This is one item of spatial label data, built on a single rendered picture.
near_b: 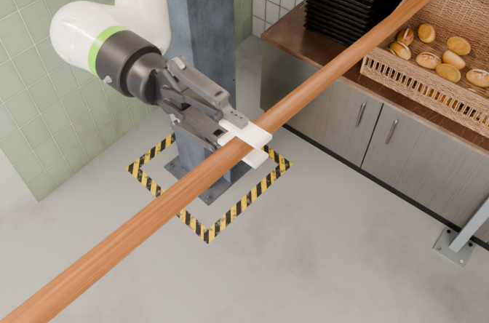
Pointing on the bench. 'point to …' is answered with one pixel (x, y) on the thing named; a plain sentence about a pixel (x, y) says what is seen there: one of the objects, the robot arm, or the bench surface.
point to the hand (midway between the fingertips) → (244, 139)
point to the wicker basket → (458, 113)
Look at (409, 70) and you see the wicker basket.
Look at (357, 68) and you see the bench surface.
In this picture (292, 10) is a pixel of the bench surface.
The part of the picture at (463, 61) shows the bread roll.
